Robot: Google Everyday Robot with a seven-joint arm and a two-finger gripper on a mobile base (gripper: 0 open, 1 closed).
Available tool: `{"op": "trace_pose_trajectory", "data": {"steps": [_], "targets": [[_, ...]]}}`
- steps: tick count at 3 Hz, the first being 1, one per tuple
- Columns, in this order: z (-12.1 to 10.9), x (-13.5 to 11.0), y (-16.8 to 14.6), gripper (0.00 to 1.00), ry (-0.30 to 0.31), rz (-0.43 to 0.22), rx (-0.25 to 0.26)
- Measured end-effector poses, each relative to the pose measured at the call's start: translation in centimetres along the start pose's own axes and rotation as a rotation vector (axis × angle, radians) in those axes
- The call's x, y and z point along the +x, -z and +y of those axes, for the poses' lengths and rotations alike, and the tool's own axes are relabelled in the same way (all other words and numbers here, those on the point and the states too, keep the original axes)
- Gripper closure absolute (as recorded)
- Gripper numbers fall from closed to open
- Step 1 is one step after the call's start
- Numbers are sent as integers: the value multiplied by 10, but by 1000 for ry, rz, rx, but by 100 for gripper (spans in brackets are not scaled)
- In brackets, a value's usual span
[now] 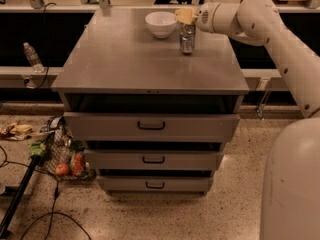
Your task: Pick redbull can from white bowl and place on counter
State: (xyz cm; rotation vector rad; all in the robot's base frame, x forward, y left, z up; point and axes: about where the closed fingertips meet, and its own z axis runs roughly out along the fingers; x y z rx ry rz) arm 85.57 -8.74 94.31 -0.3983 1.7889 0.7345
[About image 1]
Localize grey drawer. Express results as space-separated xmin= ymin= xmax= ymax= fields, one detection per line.
xmin=85 ymin=150 xmax=223 ymax=170
xmin=96 ymin=176 xmax=213 ymax=193
xmin=64 ymin=112 xmax=240 ymax=143

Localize red apple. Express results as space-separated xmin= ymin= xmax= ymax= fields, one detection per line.
xmin=55 ymin=163 xmax=69 ymax=176

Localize wire mesh basket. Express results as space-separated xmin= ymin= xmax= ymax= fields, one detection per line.
xmin=42 ymin=125 xmax=95 ymax=181

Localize bottom grey drawer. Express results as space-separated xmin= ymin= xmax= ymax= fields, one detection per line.
xmin=96 ymin=176 xmax=213 ymax=193

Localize grey drawer cabinet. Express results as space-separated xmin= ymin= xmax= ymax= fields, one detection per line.
xmin=52 ymin=8 xmax=249 ymax=178

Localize white ceramic bowl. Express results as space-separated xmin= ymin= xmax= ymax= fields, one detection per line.
xmin=145 ymin=11 xmax=177 ymax=39

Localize middle grey drawer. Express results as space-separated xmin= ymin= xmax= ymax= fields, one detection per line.
xmin=85 ymin=150 xmax=223 ymax=170

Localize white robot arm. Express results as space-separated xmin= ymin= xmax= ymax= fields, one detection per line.
xmin=175 ymin=0 xmax=320 ymax=240

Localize snack packets on floor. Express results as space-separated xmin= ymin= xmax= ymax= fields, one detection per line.
xmin=0 ymin=123 xmax=32 ymax=141

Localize black floor cable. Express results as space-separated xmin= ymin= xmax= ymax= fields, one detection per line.
xmin=0 ymin=145 xmax=92 ymax=240

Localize clear plastic water bottle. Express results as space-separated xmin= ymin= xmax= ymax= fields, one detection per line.
xmin=23 ymin=42 xmax=45 ymax=73

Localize red green fruit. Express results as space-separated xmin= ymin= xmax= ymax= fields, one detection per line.
xmin=70 ymin=153 xmax=85 ymax=176

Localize top grey drawer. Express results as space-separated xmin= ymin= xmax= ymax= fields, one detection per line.
xmin=64 ymin=112 xmax=240 ymax=143

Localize black metal pole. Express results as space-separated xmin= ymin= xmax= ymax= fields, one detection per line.
xmin=0 ymin=156 xmax=41 ymax=240

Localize green sponge packet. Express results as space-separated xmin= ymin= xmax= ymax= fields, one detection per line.
xmin=29 ymin=141 xmax=47 ymax=157

